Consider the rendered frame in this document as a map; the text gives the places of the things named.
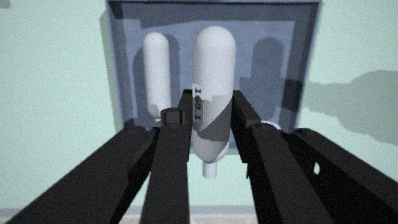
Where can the blue-grey open tray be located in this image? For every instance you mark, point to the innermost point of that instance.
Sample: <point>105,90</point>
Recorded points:
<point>274,41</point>

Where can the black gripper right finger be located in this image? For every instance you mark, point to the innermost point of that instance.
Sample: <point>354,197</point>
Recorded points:
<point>351,190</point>

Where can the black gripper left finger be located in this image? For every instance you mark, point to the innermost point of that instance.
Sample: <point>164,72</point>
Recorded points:
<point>97,190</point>

